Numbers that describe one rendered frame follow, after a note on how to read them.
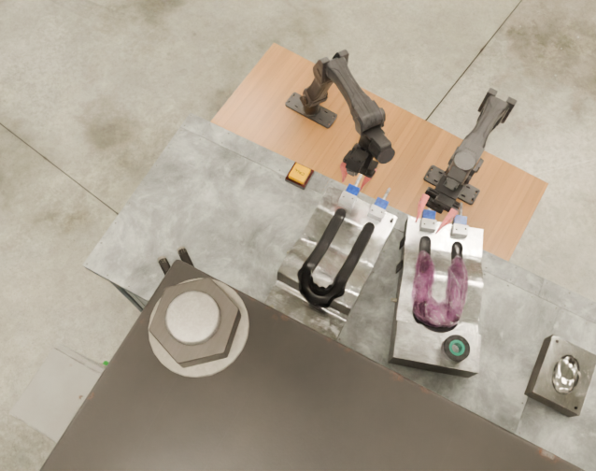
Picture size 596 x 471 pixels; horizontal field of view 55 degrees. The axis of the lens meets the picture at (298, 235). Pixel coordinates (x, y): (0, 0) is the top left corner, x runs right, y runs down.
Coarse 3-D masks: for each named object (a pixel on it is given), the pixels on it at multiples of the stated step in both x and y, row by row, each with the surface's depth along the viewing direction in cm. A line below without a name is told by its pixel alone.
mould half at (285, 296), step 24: (336, 192) 195; (312, 216) 192; (360, 216) 192; (384, 216) 192; (312, 240) 189; (336, 240) 190; (384, 240) 189; (288, 264) 181; (336, 264) 184; (360, 264) 186; (288, 288) 185; (360, 288) 179; (288, 312) 183; (312, 312) 183; (336, 312) 182; (336, 336) 180
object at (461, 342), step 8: (448, 336) 172; (456, 336) 172; (448, 344) 171; (456, 344) 173; (464, 344) 171; (448, 352) 170; (456, 352) 170; (464, 352) 170; (448, 360) 171; (456, 360) 169
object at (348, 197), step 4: (360, 176) 197; (356, 180) 197; (348, 184) 195; (356, 184) 196; (348, 188) 194; (352, 188) 194; (356, 188) 194; (360, 188) 195; (344, 192) 192; (348, 192) 194; (352, 192) 194; (356, 192) 194; (340, 196) 192; (344, 196) 192; (348, 196) 192; (352, 196) 192; (356, 196) 192; (340, 200) 192; (344, 200) 191; (348, 200) 191; (352, 200) 191; (344, 204) 193; (348, 204) 192; (352, 204) 191
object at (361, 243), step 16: (336, 224) 192; (368, 224) 191; (320, 240) 190; (368, 240) 189; (320, 256) 186; (352, 256) 188; (304, 272) 183; (304, 288) 184; (320, 288) 176; (336, 288) 181; (320, 304) 181
